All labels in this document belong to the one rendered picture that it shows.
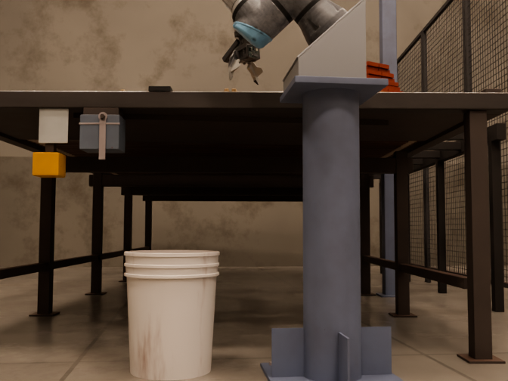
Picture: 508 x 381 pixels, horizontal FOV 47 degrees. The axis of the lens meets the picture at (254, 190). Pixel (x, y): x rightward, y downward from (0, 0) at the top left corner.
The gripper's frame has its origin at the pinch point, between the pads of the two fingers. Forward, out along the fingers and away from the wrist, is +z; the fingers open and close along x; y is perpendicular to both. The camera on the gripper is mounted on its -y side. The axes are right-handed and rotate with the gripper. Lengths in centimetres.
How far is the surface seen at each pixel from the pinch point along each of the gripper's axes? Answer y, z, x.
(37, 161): -24, 30, -75
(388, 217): -59, 55, 179
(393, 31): -48, -72, 189
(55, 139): -22, 23, -69
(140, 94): -0.9, 9.7, -47.9
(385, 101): 56, 18, 14
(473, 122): 75, 28, 37
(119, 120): -5, 18, -54
